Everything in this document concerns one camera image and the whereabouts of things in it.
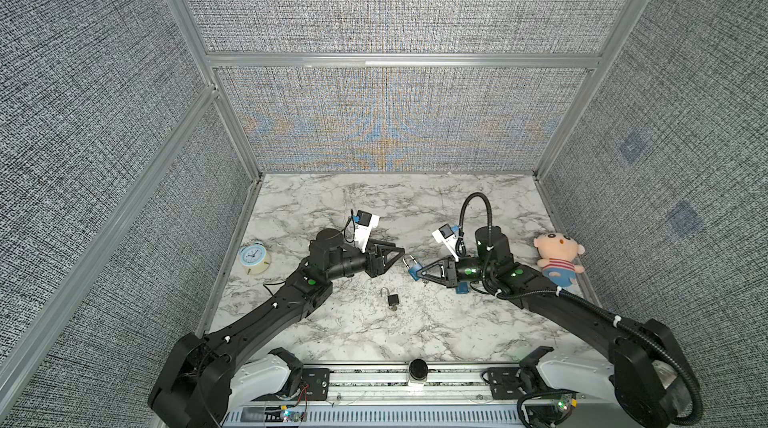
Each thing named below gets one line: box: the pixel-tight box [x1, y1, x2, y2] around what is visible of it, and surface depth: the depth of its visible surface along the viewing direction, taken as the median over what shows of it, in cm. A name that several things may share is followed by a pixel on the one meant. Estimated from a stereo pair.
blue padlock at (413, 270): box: [402, 254, 423, 281], surface depth 75 cm
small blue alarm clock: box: [239, 241, 271, 275], surface depth 94 cm
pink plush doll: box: [533, 232, 585, 288], surface depth 91 cm
